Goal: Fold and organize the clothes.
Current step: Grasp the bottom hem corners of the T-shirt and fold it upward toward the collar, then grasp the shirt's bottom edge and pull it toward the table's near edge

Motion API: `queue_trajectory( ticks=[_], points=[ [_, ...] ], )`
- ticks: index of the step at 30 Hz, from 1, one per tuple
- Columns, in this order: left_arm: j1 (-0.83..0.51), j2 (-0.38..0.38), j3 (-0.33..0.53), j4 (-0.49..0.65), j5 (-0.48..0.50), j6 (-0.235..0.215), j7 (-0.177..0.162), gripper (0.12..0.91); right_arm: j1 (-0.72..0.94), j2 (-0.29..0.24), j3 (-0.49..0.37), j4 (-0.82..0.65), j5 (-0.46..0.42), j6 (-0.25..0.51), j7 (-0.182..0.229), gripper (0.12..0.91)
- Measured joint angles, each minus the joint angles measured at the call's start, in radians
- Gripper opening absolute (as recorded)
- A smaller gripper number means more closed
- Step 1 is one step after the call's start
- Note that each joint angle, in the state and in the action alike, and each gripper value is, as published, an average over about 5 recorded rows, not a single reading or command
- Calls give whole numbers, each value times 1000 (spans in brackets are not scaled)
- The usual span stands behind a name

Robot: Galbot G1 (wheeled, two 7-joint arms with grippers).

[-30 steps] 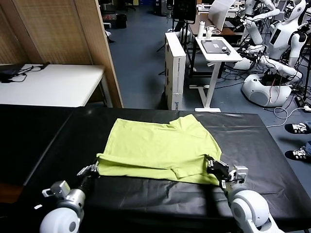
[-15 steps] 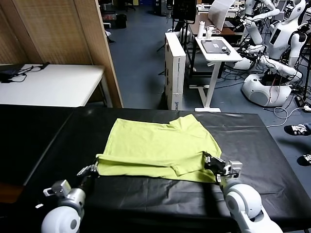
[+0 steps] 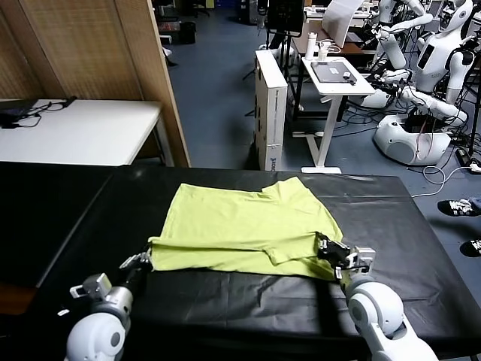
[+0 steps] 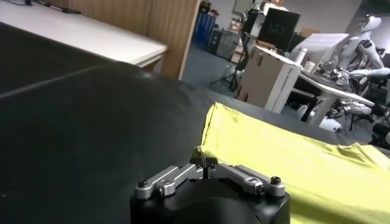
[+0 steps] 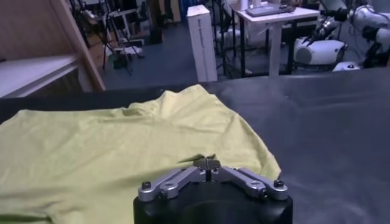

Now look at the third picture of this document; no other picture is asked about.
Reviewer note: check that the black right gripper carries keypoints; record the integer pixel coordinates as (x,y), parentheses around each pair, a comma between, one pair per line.
(334,257)

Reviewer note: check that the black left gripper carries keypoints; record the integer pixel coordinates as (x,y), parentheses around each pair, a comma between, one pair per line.
(136,276)

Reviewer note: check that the lime green t-shirt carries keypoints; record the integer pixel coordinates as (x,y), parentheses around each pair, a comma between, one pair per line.
(244,218)

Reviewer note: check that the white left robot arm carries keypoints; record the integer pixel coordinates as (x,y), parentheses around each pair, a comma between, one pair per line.
(97,331)

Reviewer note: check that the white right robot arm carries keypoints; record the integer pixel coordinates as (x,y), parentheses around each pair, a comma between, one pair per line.
(376,312)

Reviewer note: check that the white humanoid robot raised arm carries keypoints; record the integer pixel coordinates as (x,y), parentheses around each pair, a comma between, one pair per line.
(391,49)

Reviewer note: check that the white standing desk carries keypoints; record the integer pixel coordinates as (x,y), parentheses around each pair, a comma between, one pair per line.
(330,124)

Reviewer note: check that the black white sneaker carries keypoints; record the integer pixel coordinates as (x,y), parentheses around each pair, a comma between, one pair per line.
(471,248)
(458,207)

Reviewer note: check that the white folding table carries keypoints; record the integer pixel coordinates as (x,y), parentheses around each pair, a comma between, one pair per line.
(94,128)

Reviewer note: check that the tall white cardboard box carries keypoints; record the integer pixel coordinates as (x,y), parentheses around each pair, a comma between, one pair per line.
(270,113)

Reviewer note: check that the black power strip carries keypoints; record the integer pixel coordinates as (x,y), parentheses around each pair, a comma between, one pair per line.
(463,157)

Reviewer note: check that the small black gadget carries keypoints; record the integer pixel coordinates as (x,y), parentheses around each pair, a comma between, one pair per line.
(349,78)

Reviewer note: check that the grey closed laptop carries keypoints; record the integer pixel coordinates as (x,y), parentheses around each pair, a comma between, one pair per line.
(330,72)

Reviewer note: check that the white cup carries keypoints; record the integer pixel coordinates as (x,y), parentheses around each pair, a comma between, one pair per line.
(322,55)

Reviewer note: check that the black flat device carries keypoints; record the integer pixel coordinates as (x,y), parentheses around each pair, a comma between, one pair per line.
(9,116)

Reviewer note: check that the brown wooden desk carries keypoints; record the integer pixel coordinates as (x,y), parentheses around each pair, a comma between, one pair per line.
(353,49)

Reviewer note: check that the white bottle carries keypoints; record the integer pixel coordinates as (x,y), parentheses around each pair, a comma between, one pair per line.
(310,46)

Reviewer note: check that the white humanoid robot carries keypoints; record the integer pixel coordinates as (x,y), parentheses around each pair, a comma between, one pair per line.
(432,64)

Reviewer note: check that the wooden partition screen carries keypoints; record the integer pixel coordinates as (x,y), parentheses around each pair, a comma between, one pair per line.
(94,45)

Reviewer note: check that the white curved board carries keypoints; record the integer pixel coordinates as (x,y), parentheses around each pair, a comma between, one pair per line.
(338,22)

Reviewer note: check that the black monitor on stand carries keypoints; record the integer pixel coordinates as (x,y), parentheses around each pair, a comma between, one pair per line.
(285,15)

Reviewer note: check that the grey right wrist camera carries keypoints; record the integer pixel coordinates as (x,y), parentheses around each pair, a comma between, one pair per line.
(362,257)

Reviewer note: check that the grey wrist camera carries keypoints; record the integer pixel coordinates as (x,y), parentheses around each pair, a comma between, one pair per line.
(94,286)
(362,257)

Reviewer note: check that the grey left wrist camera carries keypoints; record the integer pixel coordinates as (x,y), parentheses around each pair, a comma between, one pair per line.
(94,286)

